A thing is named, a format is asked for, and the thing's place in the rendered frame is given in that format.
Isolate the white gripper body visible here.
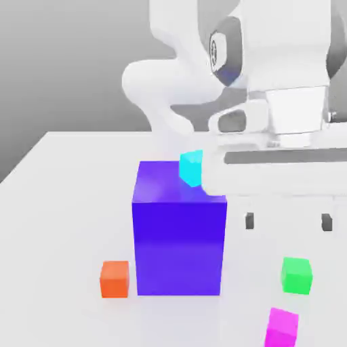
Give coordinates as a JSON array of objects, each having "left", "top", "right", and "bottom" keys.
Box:
[{"left": 201, "top": 142, "right": 347, "bottom": 198}]

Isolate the small green cube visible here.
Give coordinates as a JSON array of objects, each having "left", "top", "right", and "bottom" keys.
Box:
[{"left": 280, "top": 256, "right": 313, "bottom": 295}]

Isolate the small cyan cube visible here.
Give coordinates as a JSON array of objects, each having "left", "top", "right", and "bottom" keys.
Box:
[{"left": 178, "top": 149, "right": 204, "bottom": 188}]

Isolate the small magenta cube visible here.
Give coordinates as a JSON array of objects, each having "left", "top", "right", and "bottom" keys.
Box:
[{"left": 264, "top": 306, "right": 300, "bottom": 347}]

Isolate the small orange cube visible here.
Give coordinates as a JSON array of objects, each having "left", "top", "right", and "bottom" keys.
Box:
[{"left": 100, "top": 260, "right": 130, "bottom": 299}]

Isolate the large purple box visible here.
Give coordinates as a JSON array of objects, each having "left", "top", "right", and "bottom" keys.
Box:
[{"left": 131, "top": 161, "right": 228, "bottom": 297}]

